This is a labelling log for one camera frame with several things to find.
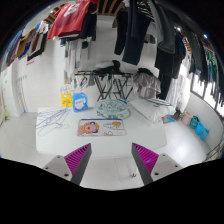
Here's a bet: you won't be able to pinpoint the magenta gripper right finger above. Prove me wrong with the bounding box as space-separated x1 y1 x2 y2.
131 143 159 185

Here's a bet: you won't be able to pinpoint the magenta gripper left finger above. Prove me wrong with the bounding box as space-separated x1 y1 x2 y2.
64 144 92 185

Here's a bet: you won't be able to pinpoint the cartoon printed towel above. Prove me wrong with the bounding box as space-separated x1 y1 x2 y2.
77 119 126 137

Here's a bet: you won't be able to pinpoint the folded white bedding stack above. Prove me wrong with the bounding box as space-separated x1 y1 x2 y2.
130 99 176 121

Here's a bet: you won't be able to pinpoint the pink bucket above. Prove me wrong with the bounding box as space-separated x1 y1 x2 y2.
182 111 193 125

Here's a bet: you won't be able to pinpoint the blue detergent bottle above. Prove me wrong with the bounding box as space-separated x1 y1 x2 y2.
72 93 88 112

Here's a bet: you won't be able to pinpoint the round teal clip hanger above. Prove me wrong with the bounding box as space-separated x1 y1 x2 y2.
95 99 129 119

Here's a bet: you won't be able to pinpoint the yellow detergent bag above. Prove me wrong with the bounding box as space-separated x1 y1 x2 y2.
61 93 72 107

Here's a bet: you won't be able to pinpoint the teal basket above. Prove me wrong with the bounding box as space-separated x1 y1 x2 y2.
189 116 200 129

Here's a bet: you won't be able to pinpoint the grey garment on rack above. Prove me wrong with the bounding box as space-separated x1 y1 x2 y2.
132 68 161 99

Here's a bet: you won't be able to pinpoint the black folding drying rack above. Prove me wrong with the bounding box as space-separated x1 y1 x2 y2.
75 69 133 101

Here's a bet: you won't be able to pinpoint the dark hanging jacket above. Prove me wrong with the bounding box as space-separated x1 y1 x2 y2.
151 0 186 100

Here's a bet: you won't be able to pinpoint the black hanging trousers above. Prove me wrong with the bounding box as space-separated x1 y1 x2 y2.
114 0 150 65

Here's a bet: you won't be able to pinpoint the red hanging shirt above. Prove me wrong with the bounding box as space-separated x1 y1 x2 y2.
47 0 99 40

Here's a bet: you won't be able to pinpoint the pile of wire hangers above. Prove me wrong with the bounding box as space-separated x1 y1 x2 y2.
35 107 71 137

